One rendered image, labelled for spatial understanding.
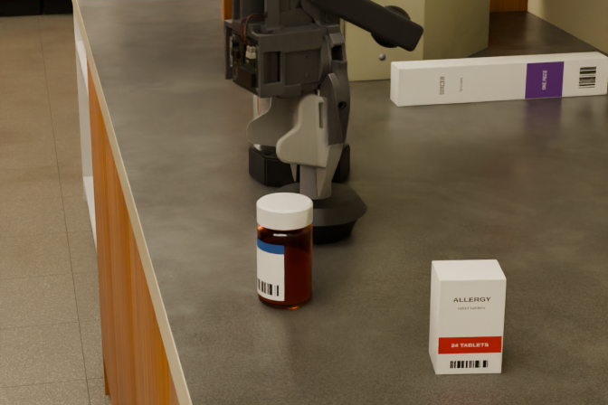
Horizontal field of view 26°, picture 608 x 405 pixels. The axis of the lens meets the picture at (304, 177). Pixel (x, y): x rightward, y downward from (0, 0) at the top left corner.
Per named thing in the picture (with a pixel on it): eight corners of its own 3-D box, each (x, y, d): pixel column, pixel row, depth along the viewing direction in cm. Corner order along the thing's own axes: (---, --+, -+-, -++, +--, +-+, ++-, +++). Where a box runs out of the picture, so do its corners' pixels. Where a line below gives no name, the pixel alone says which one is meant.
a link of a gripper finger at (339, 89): (309, 141, 114) (301, 42, 113) (327, 138, 115) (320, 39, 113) (335, 147, 110) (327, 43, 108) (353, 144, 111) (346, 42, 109)
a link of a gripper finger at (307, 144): (271, 203, 113) (262, 97, 111) (332, 193, 116) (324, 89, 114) (287, 209, 110) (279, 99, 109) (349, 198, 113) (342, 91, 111)
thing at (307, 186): (385, 240, 117) (387, 169, 114) (292, 258, 113) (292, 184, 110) (336, 207, 124) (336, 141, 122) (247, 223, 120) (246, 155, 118)
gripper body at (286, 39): (223, 86, 114) (221, -54, 110) (311, 74, 118) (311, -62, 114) (261, 107, 108) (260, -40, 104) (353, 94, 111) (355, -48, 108)
